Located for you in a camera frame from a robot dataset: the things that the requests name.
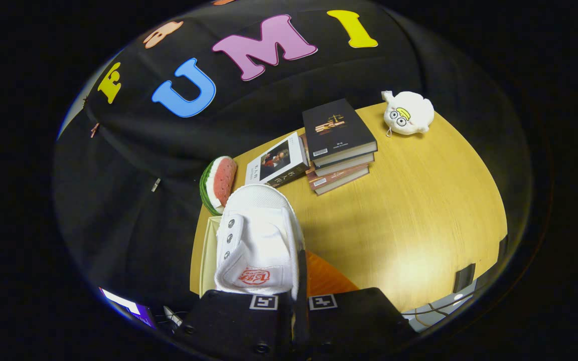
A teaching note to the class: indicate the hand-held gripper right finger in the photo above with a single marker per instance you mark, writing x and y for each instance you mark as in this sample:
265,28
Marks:
302,281

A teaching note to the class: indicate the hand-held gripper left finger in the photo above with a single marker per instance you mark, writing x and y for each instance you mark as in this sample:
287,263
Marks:
229,321

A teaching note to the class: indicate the white canvas shoe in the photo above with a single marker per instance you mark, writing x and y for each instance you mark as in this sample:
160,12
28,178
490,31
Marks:
261,235

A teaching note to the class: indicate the beige storage box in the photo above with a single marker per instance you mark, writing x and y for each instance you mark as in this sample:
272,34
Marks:
208,255

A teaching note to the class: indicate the white office desk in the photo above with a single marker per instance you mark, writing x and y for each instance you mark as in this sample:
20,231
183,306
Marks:
172,316

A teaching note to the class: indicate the white portrait cover book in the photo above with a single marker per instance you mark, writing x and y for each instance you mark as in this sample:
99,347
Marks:
276,160

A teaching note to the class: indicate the watermelon slice toy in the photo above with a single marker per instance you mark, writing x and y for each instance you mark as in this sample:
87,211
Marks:
219,183

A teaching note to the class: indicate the silver cloth clip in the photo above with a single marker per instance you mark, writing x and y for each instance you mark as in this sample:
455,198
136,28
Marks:
155,184

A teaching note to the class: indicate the black backdrop cloth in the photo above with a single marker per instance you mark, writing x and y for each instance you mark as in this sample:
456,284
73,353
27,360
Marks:
118,210

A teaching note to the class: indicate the black hardcover book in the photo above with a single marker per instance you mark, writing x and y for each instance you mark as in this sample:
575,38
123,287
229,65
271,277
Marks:
336,125

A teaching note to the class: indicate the black table corner guard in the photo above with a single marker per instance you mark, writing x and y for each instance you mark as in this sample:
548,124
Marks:
503,246
464,278

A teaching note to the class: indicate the white plush toy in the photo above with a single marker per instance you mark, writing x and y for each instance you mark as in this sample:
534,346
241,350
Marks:
409,113

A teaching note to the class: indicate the red cloth clip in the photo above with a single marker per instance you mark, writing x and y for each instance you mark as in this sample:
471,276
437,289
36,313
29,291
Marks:
95,130

